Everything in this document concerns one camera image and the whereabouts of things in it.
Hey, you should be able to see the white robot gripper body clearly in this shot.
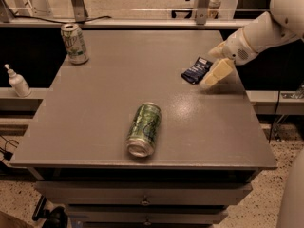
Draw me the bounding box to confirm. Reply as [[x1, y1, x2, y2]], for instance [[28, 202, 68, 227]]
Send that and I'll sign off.
[[223, 28, 258, 66]]

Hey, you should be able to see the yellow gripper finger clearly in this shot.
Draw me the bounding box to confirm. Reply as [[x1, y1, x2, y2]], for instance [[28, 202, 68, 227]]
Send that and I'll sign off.
[[208, 42, 226, 58], [199, 58, 235, 89]]

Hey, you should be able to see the blue rxbar blueberry wrapper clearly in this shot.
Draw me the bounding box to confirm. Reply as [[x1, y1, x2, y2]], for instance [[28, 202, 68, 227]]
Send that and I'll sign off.
[[180, 57, 213, 85]]

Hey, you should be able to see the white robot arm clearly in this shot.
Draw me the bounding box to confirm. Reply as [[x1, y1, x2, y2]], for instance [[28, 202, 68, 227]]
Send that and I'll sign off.
[[199, 0, 304, 89]]

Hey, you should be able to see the green can lying down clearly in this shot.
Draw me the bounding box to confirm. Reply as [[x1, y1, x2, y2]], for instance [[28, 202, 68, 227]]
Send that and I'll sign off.
[[126, 103, 162, 158]]

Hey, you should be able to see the white green 7up can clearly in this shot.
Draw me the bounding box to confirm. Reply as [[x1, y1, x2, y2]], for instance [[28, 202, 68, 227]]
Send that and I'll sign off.
[[61, 24, 88, 65]]

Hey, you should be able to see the grey drawer cabinet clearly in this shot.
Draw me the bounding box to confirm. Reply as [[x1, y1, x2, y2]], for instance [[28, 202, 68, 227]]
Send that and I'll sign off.
[[11, 30, 276, 228]]

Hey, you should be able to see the upper drawer knob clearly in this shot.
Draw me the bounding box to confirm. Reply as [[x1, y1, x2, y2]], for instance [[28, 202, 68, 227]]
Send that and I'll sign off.
[[141, 198, 150, 206]]

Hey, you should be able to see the drawer knob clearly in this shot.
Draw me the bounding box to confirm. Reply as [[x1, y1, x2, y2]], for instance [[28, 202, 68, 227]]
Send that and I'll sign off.
[[141, 198, 150, 206], [143, 218, 152, 226]]

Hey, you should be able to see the lower drawer knob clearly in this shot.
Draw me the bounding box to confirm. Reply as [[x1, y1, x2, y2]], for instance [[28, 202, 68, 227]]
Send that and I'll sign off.
[[143, 218, 152, 226]]

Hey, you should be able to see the white pump bottle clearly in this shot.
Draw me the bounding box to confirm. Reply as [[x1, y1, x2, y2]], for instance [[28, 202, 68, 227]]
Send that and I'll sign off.
[[4, 64, 31, 97]]

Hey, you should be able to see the black object on floor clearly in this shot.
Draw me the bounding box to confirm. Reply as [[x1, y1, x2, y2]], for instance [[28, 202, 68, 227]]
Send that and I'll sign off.
[[32, 196, 68, 228]]

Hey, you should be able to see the grey metal bracket right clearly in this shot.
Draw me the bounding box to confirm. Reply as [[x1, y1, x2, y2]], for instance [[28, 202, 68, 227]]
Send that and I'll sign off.
[[194, 0, 210, 25]]

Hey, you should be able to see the grey metal bracket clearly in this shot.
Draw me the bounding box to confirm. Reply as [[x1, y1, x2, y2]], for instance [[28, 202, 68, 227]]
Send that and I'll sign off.
[[71, 0, 88, 23], [194, 0, 210, 25]]

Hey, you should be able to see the grey metal bracket left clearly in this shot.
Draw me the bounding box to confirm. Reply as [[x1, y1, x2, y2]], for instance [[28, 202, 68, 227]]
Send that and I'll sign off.
[[71, 0, 88, 23]]

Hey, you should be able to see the black cable on shelf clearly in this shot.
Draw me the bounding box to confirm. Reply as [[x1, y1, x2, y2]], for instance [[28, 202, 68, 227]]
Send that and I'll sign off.
[[12, 14, 113, 25]]

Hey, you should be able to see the black cable at left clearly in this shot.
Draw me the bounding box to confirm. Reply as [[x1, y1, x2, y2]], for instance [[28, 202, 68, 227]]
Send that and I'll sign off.
[[0, 134, 20, 162]]

